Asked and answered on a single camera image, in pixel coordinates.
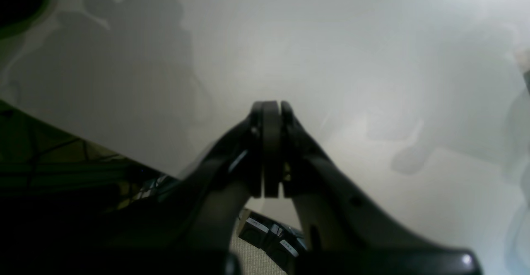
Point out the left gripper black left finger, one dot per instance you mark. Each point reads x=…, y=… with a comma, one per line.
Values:
x=187, y=230

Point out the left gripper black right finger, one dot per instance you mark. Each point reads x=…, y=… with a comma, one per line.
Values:
x=345, y=231

